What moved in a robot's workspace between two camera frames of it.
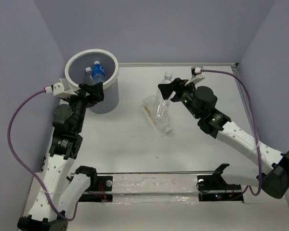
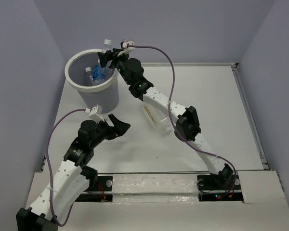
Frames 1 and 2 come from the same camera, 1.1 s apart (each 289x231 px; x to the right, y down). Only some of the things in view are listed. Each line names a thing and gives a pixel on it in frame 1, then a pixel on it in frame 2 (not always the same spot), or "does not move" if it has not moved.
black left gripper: [97, 93] → [118, 130]
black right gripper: [167, 90] → [109, 55]
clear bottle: [161, 108] → [107, 46]
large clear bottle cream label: [157, 113] does not move
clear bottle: [87, 79] does not move
